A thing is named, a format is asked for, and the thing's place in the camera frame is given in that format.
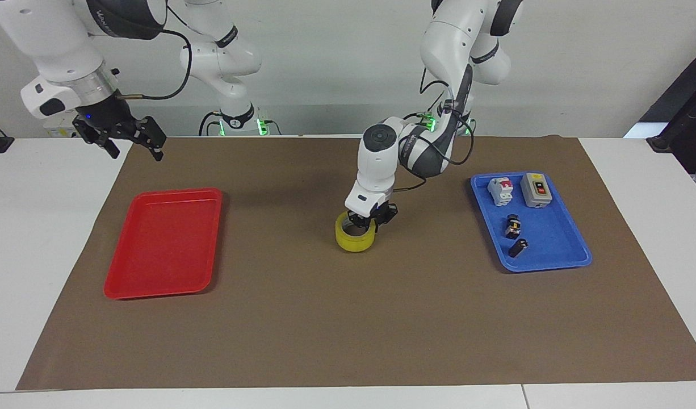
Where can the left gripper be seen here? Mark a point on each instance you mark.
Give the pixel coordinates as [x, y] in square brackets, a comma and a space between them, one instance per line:
[386, 207]

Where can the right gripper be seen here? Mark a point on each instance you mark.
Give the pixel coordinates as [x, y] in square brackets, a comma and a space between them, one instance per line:
[103, 116]

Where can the yellow tape roll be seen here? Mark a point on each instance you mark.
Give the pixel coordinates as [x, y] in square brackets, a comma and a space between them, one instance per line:
[353, 241]

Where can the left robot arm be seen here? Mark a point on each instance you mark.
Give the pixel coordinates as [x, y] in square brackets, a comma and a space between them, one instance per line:
[376, 162]

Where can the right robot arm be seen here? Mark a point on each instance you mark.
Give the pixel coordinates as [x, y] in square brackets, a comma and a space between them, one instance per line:
[53, 34]

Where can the red plastic tray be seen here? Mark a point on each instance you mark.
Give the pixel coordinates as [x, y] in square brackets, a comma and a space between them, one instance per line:
[163, 244]

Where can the white circuit breaker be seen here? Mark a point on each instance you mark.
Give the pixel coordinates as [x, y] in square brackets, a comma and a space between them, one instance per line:
[500, 191]

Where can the black push button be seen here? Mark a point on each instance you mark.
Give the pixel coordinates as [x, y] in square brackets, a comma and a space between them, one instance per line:
[513, 226]

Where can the small black connector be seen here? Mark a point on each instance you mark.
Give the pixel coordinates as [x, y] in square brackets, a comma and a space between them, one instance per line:
[518, 248]

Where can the blue plastic tray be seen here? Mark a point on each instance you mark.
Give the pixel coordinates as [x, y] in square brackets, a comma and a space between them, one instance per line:
[546, 238]

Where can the grey switch box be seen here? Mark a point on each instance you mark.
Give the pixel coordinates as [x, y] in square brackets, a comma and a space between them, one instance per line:
[536, 190]

